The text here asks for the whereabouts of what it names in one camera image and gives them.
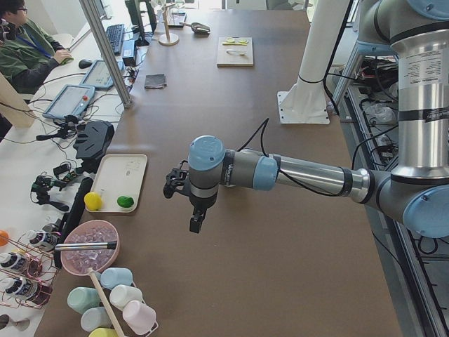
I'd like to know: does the pink bowl of ice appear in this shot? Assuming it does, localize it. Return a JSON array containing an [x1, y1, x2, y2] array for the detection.
[[60, 220, 120, 276]]

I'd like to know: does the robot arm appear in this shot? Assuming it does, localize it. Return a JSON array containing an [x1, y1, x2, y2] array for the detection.
[[185, 1, 448, 238]]

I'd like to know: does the wooden mug tree stand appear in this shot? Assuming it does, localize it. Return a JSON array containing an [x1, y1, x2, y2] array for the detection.
[[159, 4, 180, 46]]

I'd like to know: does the white ceramic spoon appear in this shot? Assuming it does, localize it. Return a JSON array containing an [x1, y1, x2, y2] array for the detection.
[[226, 49, 247, 56]]

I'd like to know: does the pale green cup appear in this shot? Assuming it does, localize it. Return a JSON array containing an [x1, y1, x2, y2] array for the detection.
[[67, 286, 100, 314]]

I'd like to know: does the white camera post base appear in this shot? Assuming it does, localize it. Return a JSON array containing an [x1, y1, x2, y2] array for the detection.
[[277, 0, 352, 124]]

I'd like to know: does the pale blue cup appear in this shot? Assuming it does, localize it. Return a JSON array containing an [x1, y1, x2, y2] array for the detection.
[[100, 267, 133, 290]]

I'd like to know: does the metal tongs handle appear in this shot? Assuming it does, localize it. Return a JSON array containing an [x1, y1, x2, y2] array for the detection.
[[54, 241, 119, 251]]

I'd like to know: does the computer mouse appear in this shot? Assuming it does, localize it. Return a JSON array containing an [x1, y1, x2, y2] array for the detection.
[[78, 59, 93, 69]]

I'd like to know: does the white cup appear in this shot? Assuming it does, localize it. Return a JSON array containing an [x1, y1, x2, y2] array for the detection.
[[109, 284, 143, 310]]

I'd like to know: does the teach pendant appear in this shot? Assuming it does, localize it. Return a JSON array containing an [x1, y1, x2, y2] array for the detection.
[[43, 85, 96, 120], [80, 60, 114, 91]]

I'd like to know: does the yellow lemon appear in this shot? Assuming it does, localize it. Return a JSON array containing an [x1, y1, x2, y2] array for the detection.
[[83, 192, 102, 211]]

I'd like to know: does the cream rabbit tray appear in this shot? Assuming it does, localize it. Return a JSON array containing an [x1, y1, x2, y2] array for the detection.
[[85, 154, 147, 213]]

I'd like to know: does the teach pendant near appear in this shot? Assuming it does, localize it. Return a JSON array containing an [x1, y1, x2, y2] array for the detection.
[[43, 85, 96, 120]]

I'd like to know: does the bamboo cutting board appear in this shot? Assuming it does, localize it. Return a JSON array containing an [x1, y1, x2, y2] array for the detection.
[[216, 37, 254, 67]]

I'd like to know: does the copper wire bottle rack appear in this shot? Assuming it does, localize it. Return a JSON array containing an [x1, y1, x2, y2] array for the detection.
[[1, 230, 58, 309]]

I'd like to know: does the green lime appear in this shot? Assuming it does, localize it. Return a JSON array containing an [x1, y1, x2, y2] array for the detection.
[[116, 195, 135, 209]]

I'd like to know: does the seated person green jacket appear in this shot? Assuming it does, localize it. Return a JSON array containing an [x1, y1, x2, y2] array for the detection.
[[1, 1, 73, 95]]

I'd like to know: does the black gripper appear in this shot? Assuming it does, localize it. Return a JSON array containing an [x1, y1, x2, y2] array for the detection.
[[189, 189, 218, 234]]

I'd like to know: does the teach pendant far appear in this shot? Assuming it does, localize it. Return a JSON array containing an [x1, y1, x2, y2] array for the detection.
[[80, 60, 114, 91]]

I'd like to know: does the metal scoop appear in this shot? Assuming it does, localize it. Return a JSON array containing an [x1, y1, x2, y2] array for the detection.
[[180, 22, 210, 35]]

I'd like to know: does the pink cup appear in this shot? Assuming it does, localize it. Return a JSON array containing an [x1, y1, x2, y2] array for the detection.
[[122, 300, 159, 335]]

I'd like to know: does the black keyboard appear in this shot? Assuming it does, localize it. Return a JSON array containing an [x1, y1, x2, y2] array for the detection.
[[105, 24, 125, 55]]

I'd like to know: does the aluminium frame post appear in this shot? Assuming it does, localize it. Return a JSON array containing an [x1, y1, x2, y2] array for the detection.
[[79, 0, 132, 109]]

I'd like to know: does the grey folded cloth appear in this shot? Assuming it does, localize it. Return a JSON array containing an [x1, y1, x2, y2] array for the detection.
[[144, 74, 167, 89]]

